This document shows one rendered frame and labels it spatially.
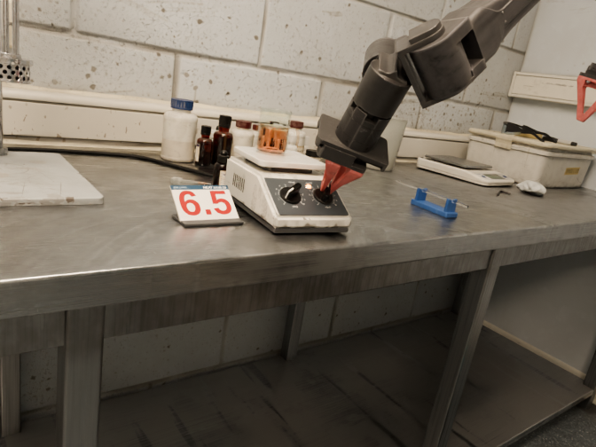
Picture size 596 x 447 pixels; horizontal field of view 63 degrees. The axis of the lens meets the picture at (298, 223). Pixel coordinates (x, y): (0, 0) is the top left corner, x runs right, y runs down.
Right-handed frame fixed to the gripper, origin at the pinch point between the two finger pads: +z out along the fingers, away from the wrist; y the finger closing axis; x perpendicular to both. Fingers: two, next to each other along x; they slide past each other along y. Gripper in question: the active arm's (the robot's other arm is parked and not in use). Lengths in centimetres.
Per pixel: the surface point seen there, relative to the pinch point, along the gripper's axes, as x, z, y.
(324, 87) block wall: -74, 22, -4
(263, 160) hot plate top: -1.2, 0.4, 10.1
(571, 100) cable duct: -116, 9, -97
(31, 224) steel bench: 18.8, 6.1, 33.6
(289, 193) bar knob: 4.8, -0.1, 5.5
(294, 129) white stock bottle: -48, 23, 2
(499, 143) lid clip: -86, 22, -67
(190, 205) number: 7.4, 5.8, 17.8
